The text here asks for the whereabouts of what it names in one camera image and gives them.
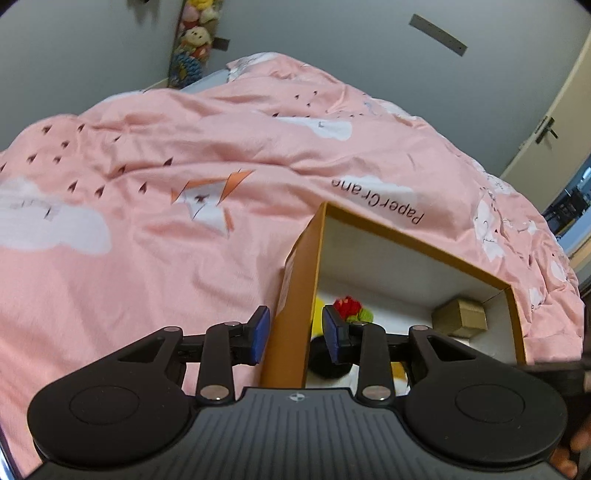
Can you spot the orange cardboard box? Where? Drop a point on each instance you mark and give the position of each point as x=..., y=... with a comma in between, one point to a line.
x=295, y=300

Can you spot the white plush with black spot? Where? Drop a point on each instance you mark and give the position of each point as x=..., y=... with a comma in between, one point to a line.
x=325, y=355

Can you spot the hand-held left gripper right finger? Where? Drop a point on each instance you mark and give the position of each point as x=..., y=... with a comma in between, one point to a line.
x=333, y=334

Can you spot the cream door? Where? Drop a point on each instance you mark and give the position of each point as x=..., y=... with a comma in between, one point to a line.
x=554, y=92

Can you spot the small gold box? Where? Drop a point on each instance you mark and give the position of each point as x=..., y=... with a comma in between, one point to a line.
x=461, y=318

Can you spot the grey wall strip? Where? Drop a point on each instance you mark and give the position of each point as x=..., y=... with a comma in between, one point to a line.
x=437, y=34

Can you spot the yellow chick toy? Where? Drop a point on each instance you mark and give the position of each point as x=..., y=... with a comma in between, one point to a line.
x=317, y=318

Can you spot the person's right hand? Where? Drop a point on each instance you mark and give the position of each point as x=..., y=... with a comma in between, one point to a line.
x=565, y=459

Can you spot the hanging stuffed toy organizer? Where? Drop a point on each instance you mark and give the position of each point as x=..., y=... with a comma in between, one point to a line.
x=196, y=41

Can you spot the pink printed blanket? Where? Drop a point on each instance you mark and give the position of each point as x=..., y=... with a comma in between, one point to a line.
x=138, y=254

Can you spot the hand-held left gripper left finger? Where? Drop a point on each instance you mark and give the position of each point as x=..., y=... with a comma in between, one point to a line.
x=261, y=334

